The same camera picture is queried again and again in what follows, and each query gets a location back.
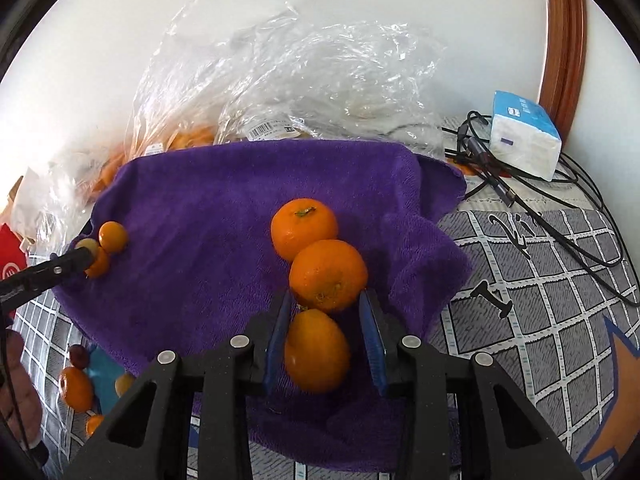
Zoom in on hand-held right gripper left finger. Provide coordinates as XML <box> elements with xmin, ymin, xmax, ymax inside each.
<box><xmin>62</xmin><ymin>290</ymin><xmax>296</xmax><ymax>480</ymax></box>

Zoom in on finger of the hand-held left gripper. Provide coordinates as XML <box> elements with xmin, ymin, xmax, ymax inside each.
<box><xmin>0</xmin><ymin>247</ymin><xmax>96</xmax><ymax>316</ymax></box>

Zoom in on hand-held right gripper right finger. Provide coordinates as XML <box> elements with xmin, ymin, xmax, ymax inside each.
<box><xmin>359</xmin><ymin>289</ymin><xmax>586</xmax><ymax>480</ymax></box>

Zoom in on large orange mandarin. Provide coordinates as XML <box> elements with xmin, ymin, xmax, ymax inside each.
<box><xmin>289</xmin><ymin>240</ymin><xmax>369</xmax><ymax>313</ymax></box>
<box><xmin>284</xmin><ymin>309</ymin><xmax>352</xmax><ymax>394</ymax></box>
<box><xmin>270</xmin><ymin>198</ymin><xmax>340</xmax><ymax>262</ymax></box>

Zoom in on purple towel covered tray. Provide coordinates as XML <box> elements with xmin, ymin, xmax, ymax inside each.
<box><xmin>54</xmin><ymin>139</ymin><xmax>473</xmax><ymax>472</ymax></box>

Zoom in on person's left hand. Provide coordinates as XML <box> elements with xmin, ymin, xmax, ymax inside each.
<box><xmin>0</xmin><ymin>332</ymin><xmax>44</xmax><ymax>447</ymax></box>

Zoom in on red paper bag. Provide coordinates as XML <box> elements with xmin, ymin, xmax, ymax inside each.
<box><xmin>0</xmin><ymin>224</ymin><xmax>29</xmax><ymax>292</ymax></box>

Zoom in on white plastic bag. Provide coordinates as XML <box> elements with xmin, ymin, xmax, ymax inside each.
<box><xmin>15</xmin><ymin>152</ymin><xmax>103</xmax><ymax>246</ymax></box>

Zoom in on checked grey tablecloth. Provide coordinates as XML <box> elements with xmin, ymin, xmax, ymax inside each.
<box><xmin>12</xmin><ymin>112</ymin><xmax>640</xmax><ymax>480</ymax></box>

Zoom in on clear plastic bag of oranges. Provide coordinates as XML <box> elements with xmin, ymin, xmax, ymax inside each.
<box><xmin>87</xmin><ymin>2</ymin><xmax>223</xmax><ymax>203</ymax></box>

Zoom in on blue white tissue pack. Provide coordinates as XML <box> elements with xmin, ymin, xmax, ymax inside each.
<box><xmin>487</xmin><ymin>91</ymin><xmax>563</xmax><ymax>182</ymax></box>

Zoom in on crumpled clear plastic bag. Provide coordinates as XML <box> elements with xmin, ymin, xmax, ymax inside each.
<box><xmin>215</xmin><ymin>7</ymin><xmax>448</xmax><ymax>153</ymax></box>

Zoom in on grey plug cable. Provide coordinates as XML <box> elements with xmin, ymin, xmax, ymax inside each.
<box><xmin>452</xmin><ymin>135</ymin><xmax>521</xmax><ymax>208</ymax></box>

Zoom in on black cable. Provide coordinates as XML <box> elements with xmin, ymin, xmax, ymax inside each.
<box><xmin>440</xmin><ymin>111</ymin><xmax>640</xmax><ymax>307</ymax></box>

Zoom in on brown wooden door frame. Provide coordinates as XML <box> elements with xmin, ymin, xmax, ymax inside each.
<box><xmin>542</xmin><ymin>0</ymin><xmax>589</xmax><ymax>142</ymax></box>

